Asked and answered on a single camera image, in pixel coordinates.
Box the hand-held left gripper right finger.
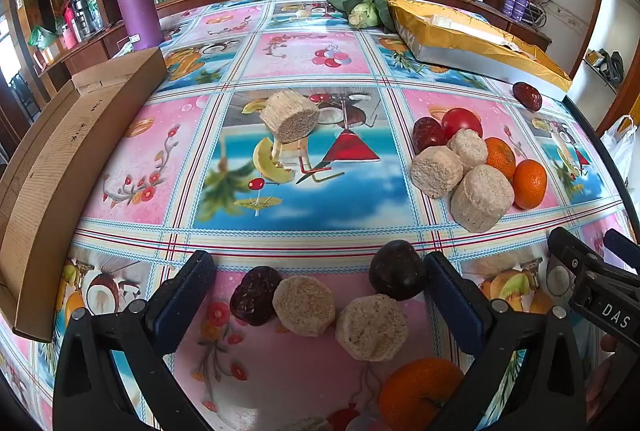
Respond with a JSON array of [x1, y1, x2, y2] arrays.
[[424, 252, 587, 431]]

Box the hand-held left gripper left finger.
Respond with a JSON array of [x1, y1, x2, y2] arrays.
[[54, 251, 217, 431]]

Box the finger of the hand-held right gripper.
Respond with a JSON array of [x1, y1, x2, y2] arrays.
[[546, 226, 621, 287], [602, 228, 640, 273]]

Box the dark red date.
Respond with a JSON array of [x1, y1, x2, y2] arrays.
[[229, 266, 284, 327]]

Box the brown cardboard tray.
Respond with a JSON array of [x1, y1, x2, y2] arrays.
[[0, 46, 169, 343]]

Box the beige round cake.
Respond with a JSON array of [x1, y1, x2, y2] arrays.
[[259, 92, 321, 144]]

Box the person's right hand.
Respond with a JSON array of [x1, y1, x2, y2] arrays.
[[586, 336, 640, 422]]

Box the white plastic bag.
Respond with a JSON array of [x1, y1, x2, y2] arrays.
[[600, 115, 639, 192]]

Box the red tomato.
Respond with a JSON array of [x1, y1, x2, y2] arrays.
[[441, 108, 484, 141]]

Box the dark shoes on shelf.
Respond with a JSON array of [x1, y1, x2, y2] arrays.
[[595, 48, 625, 84]]

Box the yellow padded envelope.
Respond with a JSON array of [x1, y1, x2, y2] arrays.
[[387, 0, 574, 101]]

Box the brown wooden cabinet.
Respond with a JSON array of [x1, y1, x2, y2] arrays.
[[32, 18, 138, 79]]

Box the pink bottle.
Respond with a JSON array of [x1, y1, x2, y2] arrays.
[[62, 6, 79, 48]]

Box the green bag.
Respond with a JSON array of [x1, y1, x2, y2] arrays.
[[27, 26, 59, 48]]

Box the clear bottle with green label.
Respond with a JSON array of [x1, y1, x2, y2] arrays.
[[87, 0, 104, 33]]

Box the white rose with green leaves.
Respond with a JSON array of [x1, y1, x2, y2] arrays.
[[327, 0, 397, 32]]

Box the black vacuum flask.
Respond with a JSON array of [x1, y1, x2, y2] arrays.
[[72, 0, 94, 38]]

